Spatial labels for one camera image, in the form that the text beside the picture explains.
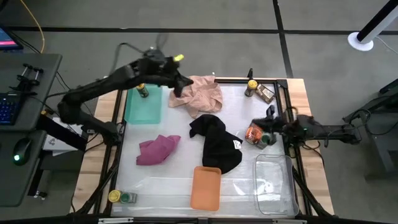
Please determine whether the clear plastic container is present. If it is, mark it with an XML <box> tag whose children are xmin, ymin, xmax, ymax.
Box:
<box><xmin>254</xmin><ymin>154</ymin><xmax>299</xmax><ymax>217</ymax></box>

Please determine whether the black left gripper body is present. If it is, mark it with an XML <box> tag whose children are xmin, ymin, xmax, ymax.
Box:
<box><xmin>141</xmin><ymin>48</ymin><xmax>183</xmax><ymax>84</ymax></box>

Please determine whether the white plastic table sheet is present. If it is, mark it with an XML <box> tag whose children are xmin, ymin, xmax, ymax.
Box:
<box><xmin>111</xmin><ymin>82</ymin><xmax>296</xmax><ymax>218</ymax></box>

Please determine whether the black bar under desk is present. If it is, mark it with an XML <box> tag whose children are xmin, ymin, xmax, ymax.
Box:
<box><xmin>36</xmin><ymin>114</ymin><xmax>88</xmax><ymax>152</ymax></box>

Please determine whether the black cloth with white tag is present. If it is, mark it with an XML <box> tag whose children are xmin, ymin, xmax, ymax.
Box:
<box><xmin>188</xmin><ymin>114</ymin><xmax>243</xmax><ymax>175</ymax></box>

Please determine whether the green lid spice jar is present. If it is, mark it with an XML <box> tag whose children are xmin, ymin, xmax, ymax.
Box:
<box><xmin>120</xmin><ymin>192</ymin><xmax>138</xmax><ymax>205</ymax></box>
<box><xmin>256</xmin><ymin>132</ymin><xmax>277</xmax><ymax>150</ymax></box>

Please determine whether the beige crumpled cloth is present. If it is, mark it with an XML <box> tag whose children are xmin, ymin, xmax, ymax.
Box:
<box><xmin>168</xmin><ymin>75</ymin><xmax>224</xmax><ymax>119</ymax></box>

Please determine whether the orange plastic tray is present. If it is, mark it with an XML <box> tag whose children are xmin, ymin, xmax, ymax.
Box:
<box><xmin>190</xmin><ymin>166</ymin><xmax>222</xmax><ymax>212</ymax></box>

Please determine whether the computer monitor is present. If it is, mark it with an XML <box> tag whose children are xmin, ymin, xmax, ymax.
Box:
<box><xmin>0</xmin><ymin>26</ymin><xmax>24</xmax><ymax>52</ymax></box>

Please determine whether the white round stand base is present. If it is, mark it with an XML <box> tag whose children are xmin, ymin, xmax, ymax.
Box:
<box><xmin>347</xmin><ymin>31</ymin><xmax>374</xmax><ymax>52</ymax></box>

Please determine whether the orange spice packet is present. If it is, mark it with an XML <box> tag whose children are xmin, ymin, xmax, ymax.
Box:
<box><xmin>244</xmin><ymin>123</ymin><xmax>265</xmax><ymax>146</ymax></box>

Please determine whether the black aluminium table frame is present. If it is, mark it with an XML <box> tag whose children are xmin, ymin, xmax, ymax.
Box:
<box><xmin>71</xmin><ymin>76</ymin><xmax>333</xmax><ymax>224</ymax></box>

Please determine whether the grey desk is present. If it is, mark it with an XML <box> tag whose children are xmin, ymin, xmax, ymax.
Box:
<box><xmin>0</xmin><ymin>52</ymin><xmax>63</xmax><ymax>208</ymax></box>

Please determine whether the teal plastic tray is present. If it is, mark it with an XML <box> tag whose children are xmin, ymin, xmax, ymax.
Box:
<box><xmin>124</xmin><ymin>83</ymin><xmax>164</xmax><ymax>125</ymax></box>

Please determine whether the white box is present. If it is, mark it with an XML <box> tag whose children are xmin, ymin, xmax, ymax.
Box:
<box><xmin>42</xmin><ymin>117</ymin><xmax>86</xmax><ymax>156</ymax></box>

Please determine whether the black equipment stand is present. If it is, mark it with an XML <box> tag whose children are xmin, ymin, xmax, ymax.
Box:
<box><xmin>341</xmin><ymin>77</ymin><xmax>398</xmax><ymax>181</ymax></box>

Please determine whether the black computer mouse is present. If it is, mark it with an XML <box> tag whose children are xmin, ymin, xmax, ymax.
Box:
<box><xmin>12</xmin><ymin>138</ymin><xmax>32</xmax><ymax>166</ymax></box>

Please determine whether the yellow lid spice jar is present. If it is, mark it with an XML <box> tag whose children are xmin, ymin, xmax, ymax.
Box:
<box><xmin>108</xmin><ymin>189</ymin><xmax>123</xmax><ymax>203</ymax></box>
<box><xmin>136</xmin><ymin>83</ymin><xmax>150</xmax><ymax>99</ymax></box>
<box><xmin>244</xmin><ymin>79</ymin><xmax>259</xmax><ymax>98</ymax></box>

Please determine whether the magenta cloth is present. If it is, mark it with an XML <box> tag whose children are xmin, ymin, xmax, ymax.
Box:
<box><xmin>136</xmin><ymin>134</ymin><xmax>182</xmax><ymax>166</ymax></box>

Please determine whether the yellow floor cable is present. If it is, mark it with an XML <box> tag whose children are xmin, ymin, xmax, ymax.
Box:
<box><xmin>19</xmin><ymin>0</ymin><xmax>46</xmax><ymax>54</ymax></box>

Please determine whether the black clamp stand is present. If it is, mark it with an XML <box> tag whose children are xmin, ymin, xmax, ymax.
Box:
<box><xmin>9</xmin><ymin>63</ymin><xmax>45</xmax><ymax>96</ymax></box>

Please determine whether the backlit black keyboard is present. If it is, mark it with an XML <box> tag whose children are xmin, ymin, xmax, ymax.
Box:
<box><xmin>0</xmin><ymin>91</ymin><xmax>23</xmax><ymax>126</ymax></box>

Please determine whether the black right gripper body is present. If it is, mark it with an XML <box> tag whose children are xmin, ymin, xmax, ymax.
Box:
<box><xmin>272</xmin><ymin>116</ymin><xmax>298</xmax><ymax>139</ymax></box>

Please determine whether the black and white pole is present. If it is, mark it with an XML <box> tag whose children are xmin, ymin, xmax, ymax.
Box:
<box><xmin>356</xmin><ymin>0</ymin><xmax>398</xmax><ymax>44</ymax></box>

